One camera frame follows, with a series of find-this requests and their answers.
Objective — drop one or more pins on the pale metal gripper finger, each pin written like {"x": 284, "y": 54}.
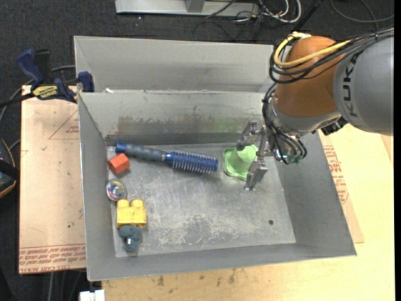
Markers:
{"x": 249, "y": 136}
{"x": 255, "y": 174}

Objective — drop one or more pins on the light green cone toy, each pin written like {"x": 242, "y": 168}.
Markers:
{"x": 239, "y": 163}

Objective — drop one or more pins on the grey metal bin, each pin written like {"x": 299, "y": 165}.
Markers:
{"x": 200, "y": 205}

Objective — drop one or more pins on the blue hairbrush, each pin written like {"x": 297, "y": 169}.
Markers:
{"x": 188, "y": 161}

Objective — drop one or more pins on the yellow toy building block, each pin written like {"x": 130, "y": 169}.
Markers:
{"x": 131, "y": 214}

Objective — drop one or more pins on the orange-red cube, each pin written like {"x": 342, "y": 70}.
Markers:
{"x": 119, "y": 163}

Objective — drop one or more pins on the dark grey-blue lumpy toy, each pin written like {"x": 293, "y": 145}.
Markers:
{"x": 130, "y": 237}

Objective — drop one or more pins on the shiny clear ball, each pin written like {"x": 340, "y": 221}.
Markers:
{"x": 116, "y": 189}

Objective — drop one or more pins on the brown cardboard board, red print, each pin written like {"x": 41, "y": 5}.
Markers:
{"x": 50, "y": 174}

